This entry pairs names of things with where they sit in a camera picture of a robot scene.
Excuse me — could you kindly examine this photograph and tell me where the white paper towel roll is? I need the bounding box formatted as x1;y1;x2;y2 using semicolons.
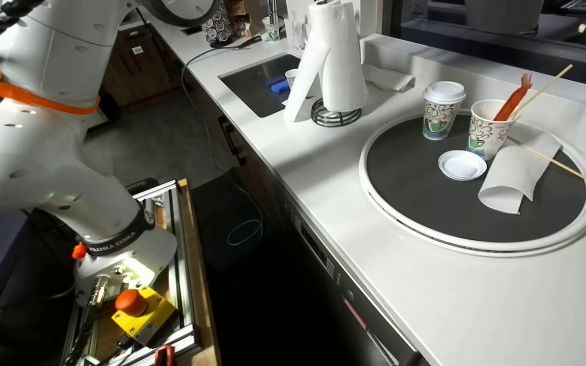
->
282;0;369;122

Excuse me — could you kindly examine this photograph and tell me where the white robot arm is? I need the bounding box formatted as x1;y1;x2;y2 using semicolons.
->
0;0;220;291

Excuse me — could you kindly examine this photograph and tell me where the blue sponge in sink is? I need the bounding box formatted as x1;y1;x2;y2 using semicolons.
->
268;80;288;95

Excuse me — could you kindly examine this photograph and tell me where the paper cup in sink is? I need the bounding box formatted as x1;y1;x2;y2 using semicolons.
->
284;69;300;89

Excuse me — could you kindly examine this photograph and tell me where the stainless steel sink basin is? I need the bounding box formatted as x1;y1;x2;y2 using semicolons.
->
221;54;300;117

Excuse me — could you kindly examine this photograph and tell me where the round black white tray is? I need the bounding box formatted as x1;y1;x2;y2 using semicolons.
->
360;116;586;256

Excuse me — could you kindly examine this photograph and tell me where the white plastic cup lid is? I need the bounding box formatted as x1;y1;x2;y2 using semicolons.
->
437;151;487;181

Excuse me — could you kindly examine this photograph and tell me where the patterned canister on counter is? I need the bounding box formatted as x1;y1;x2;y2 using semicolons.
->
202;7;233;48

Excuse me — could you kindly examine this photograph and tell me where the lidded paper coffee cup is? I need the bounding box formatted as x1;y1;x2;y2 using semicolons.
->
422;82;465;140

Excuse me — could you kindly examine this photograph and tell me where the brown lower cabinet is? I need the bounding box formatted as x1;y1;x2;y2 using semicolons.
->
102;27;173;108

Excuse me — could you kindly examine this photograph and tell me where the yellow emergency stop box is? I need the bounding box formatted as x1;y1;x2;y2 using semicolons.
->
111;286;174;343

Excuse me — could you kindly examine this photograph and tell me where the open paper cup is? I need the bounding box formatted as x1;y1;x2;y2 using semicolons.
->
465;99;512;161

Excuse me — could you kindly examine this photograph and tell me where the curled white paper sheet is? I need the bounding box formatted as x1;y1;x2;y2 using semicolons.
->
479;134;561;216

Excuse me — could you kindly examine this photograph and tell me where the orange plastic fork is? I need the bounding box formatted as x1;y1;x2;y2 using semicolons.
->
494;74;533;122

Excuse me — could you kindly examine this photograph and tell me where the wooden chopstick on tray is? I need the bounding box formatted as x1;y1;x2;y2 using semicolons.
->
506;136;586;181

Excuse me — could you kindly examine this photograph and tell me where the wooden chopstick in cup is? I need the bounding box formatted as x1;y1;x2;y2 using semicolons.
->
510;63;573;117

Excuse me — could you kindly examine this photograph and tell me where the black wire towel holder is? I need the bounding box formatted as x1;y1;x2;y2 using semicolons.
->
312;99;362;128

